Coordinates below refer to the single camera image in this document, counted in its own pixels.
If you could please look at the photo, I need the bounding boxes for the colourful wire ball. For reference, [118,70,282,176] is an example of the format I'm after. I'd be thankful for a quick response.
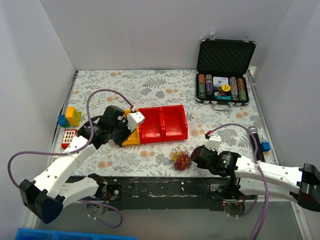
[171,144,192,172]

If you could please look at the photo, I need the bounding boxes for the blue green toy block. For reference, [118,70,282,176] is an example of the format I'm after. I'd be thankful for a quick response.
[58,114,71,129]

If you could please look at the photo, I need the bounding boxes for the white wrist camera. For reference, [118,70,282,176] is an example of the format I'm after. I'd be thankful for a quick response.
[205,134,222,151]
[126,111,145,132]

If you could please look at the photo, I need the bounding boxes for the yellow plastic bin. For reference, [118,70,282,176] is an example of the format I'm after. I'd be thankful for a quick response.
[121,108,141,147]

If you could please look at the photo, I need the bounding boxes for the red double plastic bin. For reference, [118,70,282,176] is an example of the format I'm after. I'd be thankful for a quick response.
[138,104,188,144]

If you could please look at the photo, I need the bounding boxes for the blue plastic tray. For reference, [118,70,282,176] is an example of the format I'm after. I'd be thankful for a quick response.
[15,228,138,240]

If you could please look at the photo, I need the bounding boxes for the yellow round dealer button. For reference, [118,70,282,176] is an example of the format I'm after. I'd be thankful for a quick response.
[221,84,231,92]

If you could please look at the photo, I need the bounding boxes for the aluminium frame rail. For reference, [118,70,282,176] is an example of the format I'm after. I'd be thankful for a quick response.
[23,210,38,229]

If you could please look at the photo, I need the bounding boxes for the red white toy block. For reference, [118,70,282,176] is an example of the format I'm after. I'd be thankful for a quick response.
[61,129,78,149]

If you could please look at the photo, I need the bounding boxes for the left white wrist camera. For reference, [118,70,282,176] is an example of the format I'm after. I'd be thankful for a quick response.
[126,111,145,132]

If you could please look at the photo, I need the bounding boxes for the white card deck box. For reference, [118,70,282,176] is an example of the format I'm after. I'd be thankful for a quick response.
[213,76,229,87]

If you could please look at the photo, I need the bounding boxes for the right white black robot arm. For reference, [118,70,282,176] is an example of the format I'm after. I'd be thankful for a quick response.
[190,146,320,212]

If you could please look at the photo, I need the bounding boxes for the small blue toy block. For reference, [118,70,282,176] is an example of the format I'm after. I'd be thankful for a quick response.
[261,141,271,152]

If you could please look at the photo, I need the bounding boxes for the black microphone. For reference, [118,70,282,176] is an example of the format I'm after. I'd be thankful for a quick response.
[248,125,266,162]

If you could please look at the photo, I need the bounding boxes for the yellow green toy block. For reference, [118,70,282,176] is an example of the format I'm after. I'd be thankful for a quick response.
[65,106,82,127]

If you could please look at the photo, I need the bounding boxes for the black poker chip case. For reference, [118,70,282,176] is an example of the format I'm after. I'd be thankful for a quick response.
[195,38,257,111]

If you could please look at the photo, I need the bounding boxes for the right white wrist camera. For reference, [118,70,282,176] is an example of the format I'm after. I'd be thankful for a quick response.
[205,134,222,151]

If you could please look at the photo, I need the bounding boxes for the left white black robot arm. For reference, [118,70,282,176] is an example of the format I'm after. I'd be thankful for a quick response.
[18,105,131,224]

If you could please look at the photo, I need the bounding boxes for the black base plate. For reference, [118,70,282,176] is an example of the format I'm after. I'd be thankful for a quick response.
[99,175,258,211]

